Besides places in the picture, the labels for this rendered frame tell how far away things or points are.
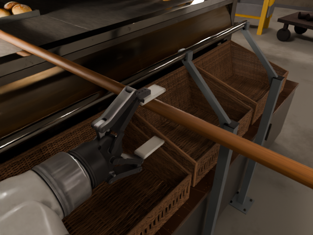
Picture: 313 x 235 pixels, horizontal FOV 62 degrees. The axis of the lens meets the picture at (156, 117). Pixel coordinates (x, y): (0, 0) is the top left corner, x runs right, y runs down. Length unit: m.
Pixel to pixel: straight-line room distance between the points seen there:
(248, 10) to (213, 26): 3.43
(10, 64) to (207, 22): 1.25
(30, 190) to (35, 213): 0.03
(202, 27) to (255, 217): 1.28
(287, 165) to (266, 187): 1.63
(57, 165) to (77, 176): 0.03
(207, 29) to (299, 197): 1.33
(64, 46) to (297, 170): 0.85
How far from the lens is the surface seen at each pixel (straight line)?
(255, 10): 5.26
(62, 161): 0.42
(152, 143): 0.59
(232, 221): 1.86
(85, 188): 0.42
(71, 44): 1.05
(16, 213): 0.38
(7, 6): 1.53
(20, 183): 0.40
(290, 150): 2.50
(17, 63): 0.97
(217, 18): 1.93
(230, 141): 0.50
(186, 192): 1.14
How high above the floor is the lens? 1.51
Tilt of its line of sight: 36 degrees down
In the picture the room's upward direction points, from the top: straight up
